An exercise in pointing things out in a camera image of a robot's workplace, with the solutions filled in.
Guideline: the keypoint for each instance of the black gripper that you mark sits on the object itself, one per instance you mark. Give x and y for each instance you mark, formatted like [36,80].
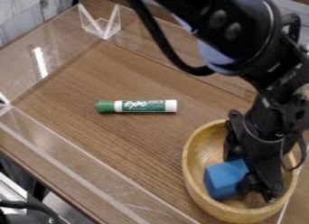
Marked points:
[268,155]

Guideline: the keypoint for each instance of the blue foam block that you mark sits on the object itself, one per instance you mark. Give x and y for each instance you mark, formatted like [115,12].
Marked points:
[222,178]

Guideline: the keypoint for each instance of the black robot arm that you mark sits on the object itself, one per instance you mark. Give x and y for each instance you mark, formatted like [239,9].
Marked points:
[250,41]

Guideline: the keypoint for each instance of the brown wooden bowl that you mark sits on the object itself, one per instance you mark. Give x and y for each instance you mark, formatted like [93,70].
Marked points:
[202,152]

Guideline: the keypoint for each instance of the green Expo marker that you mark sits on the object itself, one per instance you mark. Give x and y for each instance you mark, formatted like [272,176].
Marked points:
[137,106]

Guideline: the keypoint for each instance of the clear acrylic corner bracket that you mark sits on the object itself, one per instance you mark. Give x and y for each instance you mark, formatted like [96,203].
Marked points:
[103,28]

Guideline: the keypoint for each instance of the clear acrylic tray wall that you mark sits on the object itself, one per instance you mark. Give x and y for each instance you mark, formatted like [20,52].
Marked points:
[112,163]

